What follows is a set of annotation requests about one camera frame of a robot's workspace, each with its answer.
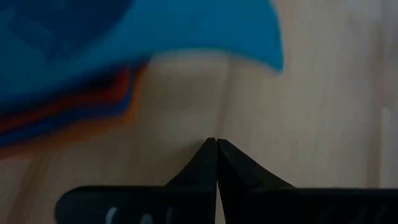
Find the orange measuring cup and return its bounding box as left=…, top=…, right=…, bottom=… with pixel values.
left=0, top=65, right=147, bottom=161

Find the red measuring cup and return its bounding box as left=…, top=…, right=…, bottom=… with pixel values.
left=0, top=67, right=133, bottom=133

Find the light blue measuring cup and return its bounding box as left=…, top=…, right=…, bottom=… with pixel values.
left=0, top=0, right=284, bottom=108

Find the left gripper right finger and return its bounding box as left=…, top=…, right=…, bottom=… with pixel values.
left=217, top=138, right=398, bottom=224

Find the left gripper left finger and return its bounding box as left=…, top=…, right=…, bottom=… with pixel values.
left=55, top=137, right=218, bottom=224

